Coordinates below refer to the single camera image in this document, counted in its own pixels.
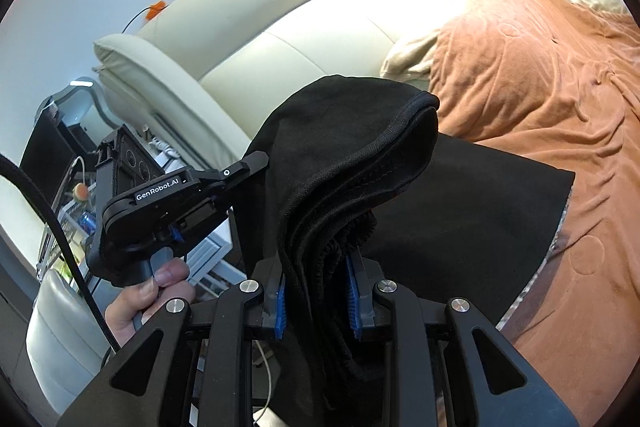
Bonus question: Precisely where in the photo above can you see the white drawer unit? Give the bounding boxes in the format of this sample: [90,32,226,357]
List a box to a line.
[185,212,251,300]

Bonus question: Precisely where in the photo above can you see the cream padded headboard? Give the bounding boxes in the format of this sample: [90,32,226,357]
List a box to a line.
[92,0,501,158]

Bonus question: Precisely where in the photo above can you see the white charging cable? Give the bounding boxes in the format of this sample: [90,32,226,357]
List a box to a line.
[145,134,183,160]

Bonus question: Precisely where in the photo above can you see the white leather stool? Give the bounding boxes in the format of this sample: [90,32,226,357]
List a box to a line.
[25,269,121,413]

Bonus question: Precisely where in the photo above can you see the black screen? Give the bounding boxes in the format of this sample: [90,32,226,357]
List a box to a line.
[20,109,76,188]

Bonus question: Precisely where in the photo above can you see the cream bed sheet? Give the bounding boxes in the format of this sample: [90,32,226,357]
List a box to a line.
[380,0,636,80]

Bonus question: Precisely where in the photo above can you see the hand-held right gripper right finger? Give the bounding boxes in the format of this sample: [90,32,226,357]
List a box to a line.
[345,254,581,427]

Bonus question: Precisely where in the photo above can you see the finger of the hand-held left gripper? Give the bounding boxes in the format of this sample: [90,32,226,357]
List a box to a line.
[216,151,271,184]

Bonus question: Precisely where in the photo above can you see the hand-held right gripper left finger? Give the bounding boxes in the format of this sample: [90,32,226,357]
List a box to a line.
[57,258,288,427]

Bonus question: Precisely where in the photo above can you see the thick black cable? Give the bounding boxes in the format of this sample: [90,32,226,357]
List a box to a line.
[0,154,123,358]

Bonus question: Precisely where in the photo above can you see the orange fleece blanket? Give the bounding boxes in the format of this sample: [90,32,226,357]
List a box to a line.
[430,0,640,427]

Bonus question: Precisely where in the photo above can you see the black pants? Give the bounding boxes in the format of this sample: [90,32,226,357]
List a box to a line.
[232,75,576,427]

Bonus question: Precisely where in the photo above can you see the person's left hand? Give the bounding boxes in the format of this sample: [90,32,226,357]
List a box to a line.
[105,257,197,358]

